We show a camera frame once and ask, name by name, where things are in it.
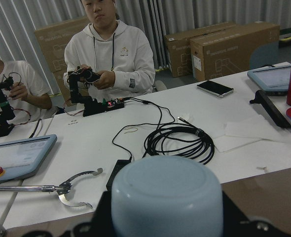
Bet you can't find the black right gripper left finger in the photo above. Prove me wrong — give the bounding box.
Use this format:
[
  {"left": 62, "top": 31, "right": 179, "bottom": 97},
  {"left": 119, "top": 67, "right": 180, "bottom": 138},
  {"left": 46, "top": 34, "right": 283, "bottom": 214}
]
[{"left": 91, "top": 191, "right": 111, "bottom": 222}]

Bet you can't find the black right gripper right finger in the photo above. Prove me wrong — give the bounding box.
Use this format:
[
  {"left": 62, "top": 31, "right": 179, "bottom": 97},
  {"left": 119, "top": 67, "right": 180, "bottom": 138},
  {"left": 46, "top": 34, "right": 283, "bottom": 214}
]
[{"left": 222, "top": 191, "right": 249, "bottom": 222}]

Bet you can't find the light blue plastic cup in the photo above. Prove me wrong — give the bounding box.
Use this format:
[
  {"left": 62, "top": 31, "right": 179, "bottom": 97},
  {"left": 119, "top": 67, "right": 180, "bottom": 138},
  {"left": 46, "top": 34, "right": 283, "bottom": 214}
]
[{"left": 111, "top": 156, "right": 224, "bottom": 237}]

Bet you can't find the metal reacher grabber tool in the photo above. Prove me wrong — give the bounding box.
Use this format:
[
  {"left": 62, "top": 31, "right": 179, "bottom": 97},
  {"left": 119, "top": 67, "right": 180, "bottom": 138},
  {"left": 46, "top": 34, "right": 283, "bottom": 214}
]
[{"left": 0, "top": 168, "right": 103, "bottom": 208}]

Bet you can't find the black power adapter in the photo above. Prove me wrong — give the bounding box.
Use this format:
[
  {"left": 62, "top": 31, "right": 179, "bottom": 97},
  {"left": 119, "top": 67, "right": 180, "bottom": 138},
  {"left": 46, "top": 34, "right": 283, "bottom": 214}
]
[{"left": 106, "top": 159, "right": 131, "bottom": 191}]

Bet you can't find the blue teach pendant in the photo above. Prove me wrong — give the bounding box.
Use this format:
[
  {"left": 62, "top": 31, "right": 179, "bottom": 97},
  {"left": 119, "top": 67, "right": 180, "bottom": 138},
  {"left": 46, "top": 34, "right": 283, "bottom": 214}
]
[
  {"left": 0, "top": 134, "right": 57, "bottom": 183},
  {"left": 247, "top": 65, "right": 291, "bottom": 96}
]

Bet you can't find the black bar tool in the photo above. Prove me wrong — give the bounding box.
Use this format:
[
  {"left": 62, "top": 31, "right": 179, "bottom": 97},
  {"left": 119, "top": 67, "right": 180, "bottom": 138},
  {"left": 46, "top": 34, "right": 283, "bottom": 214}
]
[{"left": 249, "top": 90, "right": 291, "bottom": 128}]

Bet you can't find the smartphone on table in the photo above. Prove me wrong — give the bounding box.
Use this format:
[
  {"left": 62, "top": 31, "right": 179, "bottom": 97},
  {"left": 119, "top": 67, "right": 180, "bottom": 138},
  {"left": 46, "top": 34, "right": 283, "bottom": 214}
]
[{"left": 197, "top": 80, "right": 234, "bottom": 98}]

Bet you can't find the seated man with glasses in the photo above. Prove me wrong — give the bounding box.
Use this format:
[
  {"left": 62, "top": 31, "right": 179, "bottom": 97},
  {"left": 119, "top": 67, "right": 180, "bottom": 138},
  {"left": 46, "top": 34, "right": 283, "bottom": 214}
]
[{"left": 0, "top": 26, "right": 53, "bottom": 126}]

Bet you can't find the seated man white hoodie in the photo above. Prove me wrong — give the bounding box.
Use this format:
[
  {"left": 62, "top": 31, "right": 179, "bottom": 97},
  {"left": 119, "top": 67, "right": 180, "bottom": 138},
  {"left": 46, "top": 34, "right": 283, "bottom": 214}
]
[{"left": 64, "top": 0, "right": 155, "bottom": 100}]

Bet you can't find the cardboard box front right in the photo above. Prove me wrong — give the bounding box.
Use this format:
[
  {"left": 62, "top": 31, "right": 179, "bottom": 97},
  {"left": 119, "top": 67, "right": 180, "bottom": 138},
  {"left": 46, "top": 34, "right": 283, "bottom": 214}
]
[{"left": 190, "top": 21, "right": 280, "bottom": 81}]

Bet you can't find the cardboard box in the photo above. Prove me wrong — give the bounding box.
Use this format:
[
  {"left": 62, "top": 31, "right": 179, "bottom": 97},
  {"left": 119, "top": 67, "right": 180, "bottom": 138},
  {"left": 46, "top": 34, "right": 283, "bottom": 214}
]
[
  {"left": 190, "top": 21, "right": 280, "bottom": 81},
  {"left": 164, "top": 21, "right": 237, "bottom": 78}
]

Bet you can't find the cardboard box behind right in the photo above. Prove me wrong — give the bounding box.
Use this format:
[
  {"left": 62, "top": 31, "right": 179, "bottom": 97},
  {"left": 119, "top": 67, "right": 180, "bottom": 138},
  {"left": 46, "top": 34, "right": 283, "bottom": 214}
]
[{"left": 164, "top": 21, "right": 237, "bottom": 78}]

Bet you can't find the cardboard boxes stacked left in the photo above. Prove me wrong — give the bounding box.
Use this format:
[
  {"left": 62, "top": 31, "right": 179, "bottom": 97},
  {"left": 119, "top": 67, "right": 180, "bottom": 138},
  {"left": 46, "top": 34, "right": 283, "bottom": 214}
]
[{"left": 35, "top": 17, "right": 89, "bottom": 101}]

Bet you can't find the coiled black cable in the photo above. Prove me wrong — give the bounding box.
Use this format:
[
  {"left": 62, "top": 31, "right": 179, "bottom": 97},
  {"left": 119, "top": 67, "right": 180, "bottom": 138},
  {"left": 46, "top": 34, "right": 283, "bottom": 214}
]
[{"left": 143, "top": 116, "right": 215, "bottom": 165}]

